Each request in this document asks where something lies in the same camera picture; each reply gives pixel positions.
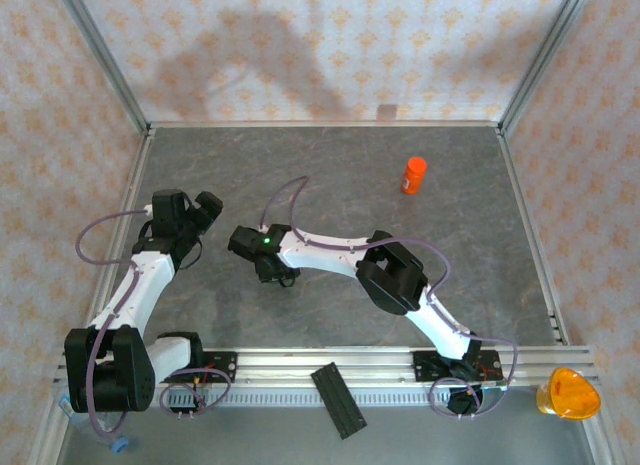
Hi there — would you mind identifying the orange pill bottle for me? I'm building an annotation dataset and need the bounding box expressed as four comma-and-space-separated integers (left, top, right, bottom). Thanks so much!
400, 156, 429, 196

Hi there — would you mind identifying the aluminium table edge rail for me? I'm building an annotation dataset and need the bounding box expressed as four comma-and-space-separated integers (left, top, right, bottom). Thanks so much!
147, 119, 504, 131
497, 127, 571, 346
79, 128, 155, 349

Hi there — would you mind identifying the grey slotted cable duct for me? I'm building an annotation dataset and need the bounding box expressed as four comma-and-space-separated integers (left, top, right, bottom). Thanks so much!
152, 387, 506, 410

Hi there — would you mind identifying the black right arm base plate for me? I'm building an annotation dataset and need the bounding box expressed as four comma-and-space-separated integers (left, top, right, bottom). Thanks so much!
410, 349, 503, 385

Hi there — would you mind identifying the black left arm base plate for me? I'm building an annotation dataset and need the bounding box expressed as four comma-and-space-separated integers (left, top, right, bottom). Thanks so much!
192, 351, 239, 385

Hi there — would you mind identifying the wide aluminium mounting rail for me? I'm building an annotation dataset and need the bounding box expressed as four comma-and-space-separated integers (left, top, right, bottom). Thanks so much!
54, 344, 599, 386

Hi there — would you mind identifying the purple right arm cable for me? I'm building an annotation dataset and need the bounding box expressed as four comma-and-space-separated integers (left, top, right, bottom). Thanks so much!
259, 175, 520, 420

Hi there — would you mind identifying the aluminium frame post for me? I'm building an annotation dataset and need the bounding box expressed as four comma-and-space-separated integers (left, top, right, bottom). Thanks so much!
52, 0, 151, 131
499, 0, 596, 134

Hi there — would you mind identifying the black controller box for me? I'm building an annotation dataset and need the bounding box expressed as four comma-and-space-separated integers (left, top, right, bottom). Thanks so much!
446, 384, 485, 417
167, 387, 206, 420

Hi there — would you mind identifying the orange translucent plastic cup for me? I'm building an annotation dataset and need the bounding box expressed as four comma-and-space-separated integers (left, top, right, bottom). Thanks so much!
535, 366, 603, 422

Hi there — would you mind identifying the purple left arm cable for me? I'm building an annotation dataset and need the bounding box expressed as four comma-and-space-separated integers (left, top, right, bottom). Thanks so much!
74, 207, 234, 436

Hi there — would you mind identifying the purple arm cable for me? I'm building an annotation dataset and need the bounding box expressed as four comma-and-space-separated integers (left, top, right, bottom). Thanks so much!
259, 175, 520, 420
74, 207, 234, 436

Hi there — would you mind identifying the clear plastic water bottle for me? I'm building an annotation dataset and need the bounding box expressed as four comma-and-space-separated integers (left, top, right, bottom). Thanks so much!
58, 390, 132, 455

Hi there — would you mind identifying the black slotted plate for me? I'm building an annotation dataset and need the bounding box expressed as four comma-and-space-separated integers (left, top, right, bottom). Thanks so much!
309, 363, 369, 441

